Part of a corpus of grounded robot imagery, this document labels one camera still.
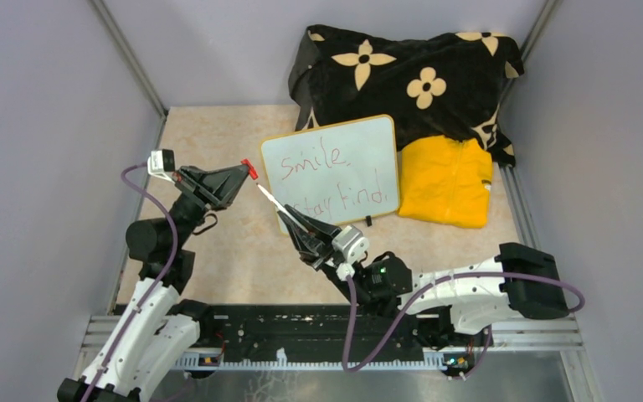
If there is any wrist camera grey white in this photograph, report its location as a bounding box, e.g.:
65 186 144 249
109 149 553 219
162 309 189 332
147 149 176 181
332 225 370 265

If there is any aluminium frame rail front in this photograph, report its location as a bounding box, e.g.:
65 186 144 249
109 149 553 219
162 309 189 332
79 316 584 372

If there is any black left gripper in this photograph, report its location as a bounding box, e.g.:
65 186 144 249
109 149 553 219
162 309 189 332
166 163 251 250

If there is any aluminium corner post left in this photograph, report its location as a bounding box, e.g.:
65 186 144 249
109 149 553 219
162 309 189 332
88 0 168 118

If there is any red marker cap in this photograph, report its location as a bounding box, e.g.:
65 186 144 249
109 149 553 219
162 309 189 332
240 158 259 181

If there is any whiteboard with yellow rim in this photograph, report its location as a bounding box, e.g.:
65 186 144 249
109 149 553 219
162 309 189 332
260 115 399 224

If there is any aluminium side rail right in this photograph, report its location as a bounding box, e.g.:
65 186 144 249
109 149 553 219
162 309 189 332
498 163 558 312

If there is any red capped marker pen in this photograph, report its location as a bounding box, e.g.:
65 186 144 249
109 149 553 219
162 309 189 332
256 183 296 221

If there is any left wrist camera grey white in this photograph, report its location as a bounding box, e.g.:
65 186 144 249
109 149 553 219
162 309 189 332
147 149 176 181

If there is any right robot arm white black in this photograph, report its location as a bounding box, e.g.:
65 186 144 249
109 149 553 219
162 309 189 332
277 205 569 345

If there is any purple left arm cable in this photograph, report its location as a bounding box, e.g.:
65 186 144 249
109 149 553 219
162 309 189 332
80 163 180 402

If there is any black blanket with beige flowers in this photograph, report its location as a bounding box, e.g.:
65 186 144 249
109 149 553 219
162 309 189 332
288 24 524 166

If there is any folded yellow garment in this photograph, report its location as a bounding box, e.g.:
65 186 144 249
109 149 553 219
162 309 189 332
397 136 493 229

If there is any aluminium corner post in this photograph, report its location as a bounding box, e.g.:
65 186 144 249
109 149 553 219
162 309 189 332
502 0 558 101
88 0 168 118

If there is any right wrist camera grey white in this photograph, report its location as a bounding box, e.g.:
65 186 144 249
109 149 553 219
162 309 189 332
332 225 370 265

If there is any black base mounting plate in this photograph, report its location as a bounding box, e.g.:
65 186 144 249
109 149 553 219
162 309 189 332
149 301 553 364

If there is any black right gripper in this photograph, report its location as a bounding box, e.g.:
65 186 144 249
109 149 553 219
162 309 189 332
280 204 373 307

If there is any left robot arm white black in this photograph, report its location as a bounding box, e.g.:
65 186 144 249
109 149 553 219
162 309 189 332
56 160 257 401

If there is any aluminium corner post right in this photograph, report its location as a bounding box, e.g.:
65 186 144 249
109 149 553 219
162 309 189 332
502 0 558 101

